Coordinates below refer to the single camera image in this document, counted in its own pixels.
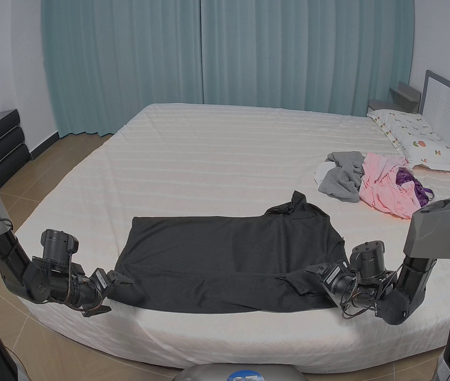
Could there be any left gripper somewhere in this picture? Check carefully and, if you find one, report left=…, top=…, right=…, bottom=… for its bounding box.
left=65, top=271, right=135, bottom=318

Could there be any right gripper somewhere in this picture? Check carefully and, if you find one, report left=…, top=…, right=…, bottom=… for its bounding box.
left=305, top=264, right=364, bottom=305

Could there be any black T-shirt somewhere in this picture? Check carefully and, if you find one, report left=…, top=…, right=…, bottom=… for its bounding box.
left=108, top=190, right=350, bottom=314

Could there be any bed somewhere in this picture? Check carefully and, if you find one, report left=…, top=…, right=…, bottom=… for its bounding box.
left=13, top=69, right=450, bottom=374

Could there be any grey knitted garment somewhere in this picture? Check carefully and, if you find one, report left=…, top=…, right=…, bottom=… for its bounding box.
left=318, top=150, right=368, bottom=203

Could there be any white garment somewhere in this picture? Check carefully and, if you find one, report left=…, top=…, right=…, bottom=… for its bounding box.
left=314, top=161, right=333, bottom=183

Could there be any pink garment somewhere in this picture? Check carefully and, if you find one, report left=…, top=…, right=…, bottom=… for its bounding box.
left=359, top=152, right=422, bottom=220

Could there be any purple garment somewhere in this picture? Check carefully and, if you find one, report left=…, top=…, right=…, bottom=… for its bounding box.
left=396, top=167, right=434, bottom=208

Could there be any white printed pillow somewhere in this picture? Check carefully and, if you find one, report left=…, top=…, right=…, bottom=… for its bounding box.
left=366, top=109, right=450, bottom=174

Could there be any grey bedside table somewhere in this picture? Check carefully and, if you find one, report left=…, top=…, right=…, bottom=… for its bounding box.
left=368, top=81, right=422, bottom=114

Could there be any blue-green curtain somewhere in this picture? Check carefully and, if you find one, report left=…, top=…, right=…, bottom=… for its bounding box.
left=42, top=0, right=415, bottom=139

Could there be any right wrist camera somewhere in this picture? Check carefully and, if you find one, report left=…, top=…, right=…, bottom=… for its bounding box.
left=322, top=264, right=341, bottom=289

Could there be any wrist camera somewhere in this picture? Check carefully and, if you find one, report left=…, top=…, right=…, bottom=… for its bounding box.
left=322, top=264, right=341, bottom=289
left=91, top=267, right=111, bottom=291

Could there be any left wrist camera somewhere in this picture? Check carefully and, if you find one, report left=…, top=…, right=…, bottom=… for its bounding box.
left=91, top=267, right=111, bottom=291

